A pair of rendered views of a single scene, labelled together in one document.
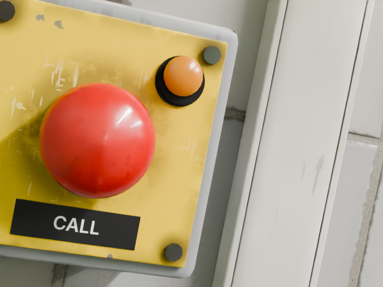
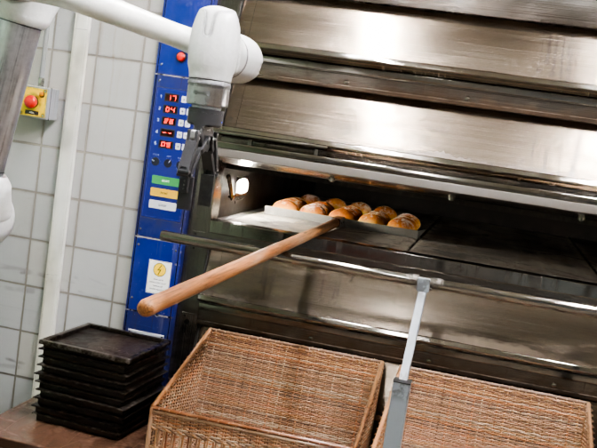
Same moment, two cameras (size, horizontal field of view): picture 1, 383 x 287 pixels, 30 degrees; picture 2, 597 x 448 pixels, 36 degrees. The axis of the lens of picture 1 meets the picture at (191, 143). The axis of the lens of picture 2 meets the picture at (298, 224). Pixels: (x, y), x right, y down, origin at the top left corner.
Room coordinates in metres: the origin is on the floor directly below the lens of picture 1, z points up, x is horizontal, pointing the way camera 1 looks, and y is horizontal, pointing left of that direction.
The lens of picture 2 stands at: (-1.91, -2.06, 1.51)
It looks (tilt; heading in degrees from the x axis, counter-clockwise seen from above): 6 degrees down; 27
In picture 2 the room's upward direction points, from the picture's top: 8 degrees clockwise
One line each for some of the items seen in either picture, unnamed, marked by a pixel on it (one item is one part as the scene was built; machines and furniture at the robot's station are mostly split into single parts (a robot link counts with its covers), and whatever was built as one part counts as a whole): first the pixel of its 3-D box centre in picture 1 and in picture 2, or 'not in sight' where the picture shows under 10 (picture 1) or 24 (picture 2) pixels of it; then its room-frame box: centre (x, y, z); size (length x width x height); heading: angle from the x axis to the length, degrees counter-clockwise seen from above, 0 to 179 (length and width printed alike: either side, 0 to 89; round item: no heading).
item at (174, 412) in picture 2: not in sight; (271, 407); (0.33, -0.91, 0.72); 0.56 x 0.49 x 0.28; 106
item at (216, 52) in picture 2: not in sight; (216, 44); (-0.25, -0.95, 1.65); 0.13 x 0.11 x 0.16; 13
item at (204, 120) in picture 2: not in sight; (203, 129); (-0.26, -0.96, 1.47); 0.08 x 0.07 x 0.09; 15
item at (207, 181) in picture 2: not in sight; (206, 190); (-0.20, -0.94, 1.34); 0.03 x 0.01 x 0.07; 105
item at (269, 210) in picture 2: not in sight; (348, 218); (1.18, -0.67, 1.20); 0.55 x 0.36 x 0.03; 105
